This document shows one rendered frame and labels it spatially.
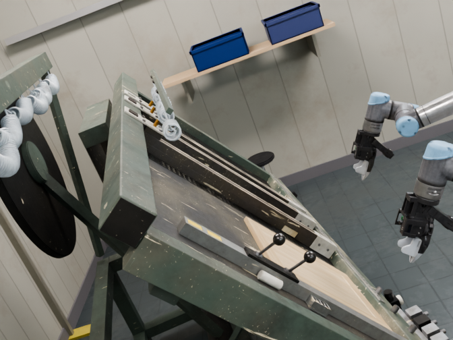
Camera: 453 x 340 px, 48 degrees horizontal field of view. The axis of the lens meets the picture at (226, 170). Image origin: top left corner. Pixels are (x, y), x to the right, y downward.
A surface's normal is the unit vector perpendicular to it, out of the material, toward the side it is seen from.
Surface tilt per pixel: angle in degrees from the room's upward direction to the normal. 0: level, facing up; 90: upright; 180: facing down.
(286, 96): 90
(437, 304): 0
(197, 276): 90
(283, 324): 90
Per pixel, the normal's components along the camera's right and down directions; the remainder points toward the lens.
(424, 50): 0.02, 0.37
